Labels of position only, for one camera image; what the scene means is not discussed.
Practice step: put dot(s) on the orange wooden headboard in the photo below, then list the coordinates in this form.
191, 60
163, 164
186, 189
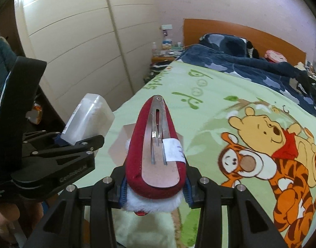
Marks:
251, 28

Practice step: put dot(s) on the cream wardrobe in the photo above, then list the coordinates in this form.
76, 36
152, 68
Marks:
70, 31

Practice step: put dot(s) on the green printed blanket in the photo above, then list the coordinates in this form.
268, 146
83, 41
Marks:
199, 103

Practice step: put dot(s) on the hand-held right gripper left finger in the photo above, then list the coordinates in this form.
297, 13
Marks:
123, 193

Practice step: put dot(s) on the dark blue patterned pillow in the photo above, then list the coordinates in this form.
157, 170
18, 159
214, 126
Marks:
222, 41

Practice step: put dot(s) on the white paper bag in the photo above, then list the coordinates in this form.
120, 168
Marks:
116, 147

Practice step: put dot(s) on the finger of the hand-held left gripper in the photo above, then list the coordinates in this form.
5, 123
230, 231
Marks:
59, 165
41, 135

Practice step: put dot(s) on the blue chair back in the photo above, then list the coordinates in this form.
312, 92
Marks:
4, 62

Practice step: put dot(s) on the dark blue patterned quilt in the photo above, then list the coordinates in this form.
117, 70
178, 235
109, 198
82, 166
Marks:
225, 59

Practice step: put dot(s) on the orange snack packet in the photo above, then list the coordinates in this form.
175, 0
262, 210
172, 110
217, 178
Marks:
35, 113

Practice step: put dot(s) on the black white plush toy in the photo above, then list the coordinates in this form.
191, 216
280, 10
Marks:
252, 50

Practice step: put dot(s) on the clear white plastic box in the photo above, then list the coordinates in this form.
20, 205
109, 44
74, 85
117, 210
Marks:
90, 118

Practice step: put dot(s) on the wooden nightstand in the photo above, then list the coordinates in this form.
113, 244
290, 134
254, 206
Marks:
160, 59

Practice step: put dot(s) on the red hair clip white fur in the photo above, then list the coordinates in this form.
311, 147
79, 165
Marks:
158, 155

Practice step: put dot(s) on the pile of dark clothes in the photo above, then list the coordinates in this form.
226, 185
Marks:
310, 82

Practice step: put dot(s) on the person's left hand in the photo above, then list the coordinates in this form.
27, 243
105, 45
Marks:
3, 219

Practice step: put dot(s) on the white wall socket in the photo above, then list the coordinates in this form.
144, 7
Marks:
166, 27

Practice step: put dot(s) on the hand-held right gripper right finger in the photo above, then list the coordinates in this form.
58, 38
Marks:
187, 193

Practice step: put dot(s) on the pink plush toy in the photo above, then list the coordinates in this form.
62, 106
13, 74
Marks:
275, 56

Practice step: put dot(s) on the clear plastic bottle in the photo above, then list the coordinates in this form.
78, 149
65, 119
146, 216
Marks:
154, 49

